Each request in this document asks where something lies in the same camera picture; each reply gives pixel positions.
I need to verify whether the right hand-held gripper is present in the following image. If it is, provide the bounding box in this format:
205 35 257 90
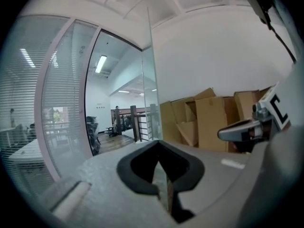
218 81 292 142

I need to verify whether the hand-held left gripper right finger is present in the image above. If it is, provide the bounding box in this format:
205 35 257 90
158 140 251 216

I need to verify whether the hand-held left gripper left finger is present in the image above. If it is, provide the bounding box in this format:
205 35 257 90
40 140 175 228

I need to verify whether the frosted glass door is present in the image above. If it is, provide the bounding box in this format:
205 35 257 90
141 7 164 143

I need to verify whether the pile of flattened cardboard boxes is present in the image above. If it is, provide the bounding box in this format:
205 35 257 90
159 86 274 154

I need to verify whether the black plastic-wrapped bundle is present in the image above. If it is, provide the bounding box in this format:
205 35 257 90
85 115 102 156

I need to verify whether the black office chair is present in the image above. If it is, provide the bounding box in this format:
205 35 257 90
105 124 119 138

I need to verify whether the person's white printed T-shirt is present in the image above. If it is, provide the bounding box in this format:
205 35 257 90
266 0 304 128

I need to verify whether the dark wooden railing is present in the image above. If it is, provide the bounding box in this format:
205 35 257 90
110 104 159 143

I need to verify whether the white table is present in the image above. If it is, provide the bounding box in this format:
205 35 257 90
7 138 47 168

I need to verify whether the white-framed frosted glass panel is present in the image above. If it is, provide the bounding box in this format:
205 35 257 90
35 18 103 182

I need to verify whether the glass partition with blinds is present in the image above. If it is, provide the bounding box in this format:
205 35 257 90
0 14 72 194

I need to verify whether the long ceiling lamp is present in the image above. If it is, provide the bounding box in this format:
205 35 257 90
95 54 108 74

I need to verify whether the black shoulder strap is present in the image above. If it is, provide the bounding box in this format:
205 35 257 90
238 0 297 63

